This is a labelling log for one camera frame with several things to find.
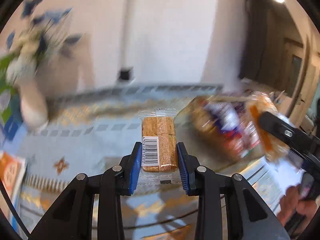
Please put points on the orange notebook lying flat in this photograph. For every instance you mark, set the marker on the orange notebook lying flat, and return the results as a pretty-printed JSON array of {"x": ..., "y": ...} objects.
[{"x": 12, "y": 173}]

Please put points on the white lamp pole black clamp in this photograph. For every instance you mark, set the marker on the white lamp pole black clamp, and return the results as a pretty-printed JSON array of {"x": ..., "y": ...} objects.
[{"x": 124, "y": 70}]

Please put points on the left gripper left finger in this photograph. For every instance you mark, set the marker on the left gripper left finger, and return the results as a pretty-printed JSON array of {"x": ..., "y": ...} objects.
[{"x": 70, "y": 216}]

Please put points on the person's right hand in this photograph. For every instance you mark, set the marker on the person's right hand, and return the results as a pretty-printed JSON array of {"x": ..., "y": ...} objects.
[{"x": 291, "y": 203}]

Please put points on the blue white snack bag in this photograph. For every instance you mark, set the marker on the blue white snack bag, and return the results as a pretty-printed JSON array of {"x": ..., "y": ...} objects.
[{"x": 225, "y": 117}]

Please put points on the blue white artificial flowers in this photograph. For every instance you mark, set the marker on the blue white artificial flowers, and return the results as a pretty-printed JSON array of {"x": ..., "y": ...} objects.
[{"x": 44, "y": 36}]

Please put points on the small biscuit bar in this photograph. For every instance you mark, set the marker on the small biscuit bar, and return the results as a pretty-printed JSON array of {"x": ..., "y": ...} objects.
[{"x": 159, "y": 163}]

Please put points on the white ribbed ceramic vase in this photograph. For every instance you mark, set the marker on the white ribbed ceramic vase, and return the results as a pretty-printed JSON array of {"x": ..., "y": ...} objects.
[{"x": 33, "y": 106}]

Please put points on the orange wrapped cake pack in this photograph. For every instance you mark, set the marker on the orange wrapped cake pack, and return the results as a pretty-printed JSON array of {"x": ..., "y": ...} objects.
[{"x": 265, "y": 117}]

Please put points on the green blue upright book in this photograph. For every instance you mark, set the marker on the green blue upright book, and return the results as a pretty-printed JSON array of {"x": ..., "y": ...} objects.
[{"x": 11, "y": 118}]

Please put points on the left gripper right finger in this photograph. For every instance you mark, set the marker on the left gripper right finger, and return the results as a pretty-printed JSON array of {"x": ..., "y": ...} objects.
[{"x": 247, "y": 215}]

